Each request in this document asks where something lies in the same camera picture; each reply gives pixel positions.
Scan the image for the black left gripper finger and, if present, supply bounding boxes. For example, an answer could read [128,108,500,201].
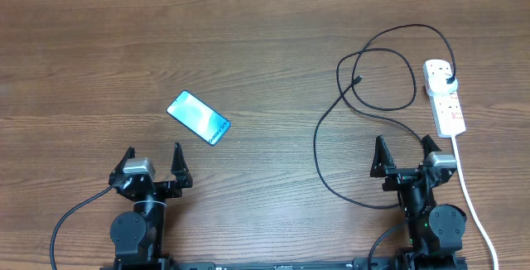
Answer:
[171,142,191,181]
[113,147,135,175]

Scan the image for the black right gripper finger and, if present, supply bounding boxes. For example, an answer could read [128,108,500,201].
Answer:
[421,135,441,158]
[370,135,396,177]

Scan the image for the blue screen Galaxy smartphone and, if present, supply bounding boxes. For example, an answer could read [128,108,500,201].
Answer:
[166,90,231,146]

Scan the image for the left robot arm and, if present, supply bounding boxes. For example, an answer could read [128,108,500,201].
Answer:
[109,142,193,270]

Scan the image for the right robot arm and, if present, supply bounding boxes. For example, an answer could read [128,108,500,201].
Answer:
[367,136,467,269]

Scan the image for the white charger plug adapter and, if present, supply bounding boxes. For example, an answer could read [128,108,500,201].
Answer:
[426,74,458,97]

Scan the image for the white power strip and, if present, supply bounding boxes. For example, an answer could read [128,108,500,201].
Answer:
[422,59,466,137]

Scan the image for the white power strip cord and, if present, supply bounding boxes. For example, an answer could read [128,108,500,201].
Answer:
[450,135,500,270]

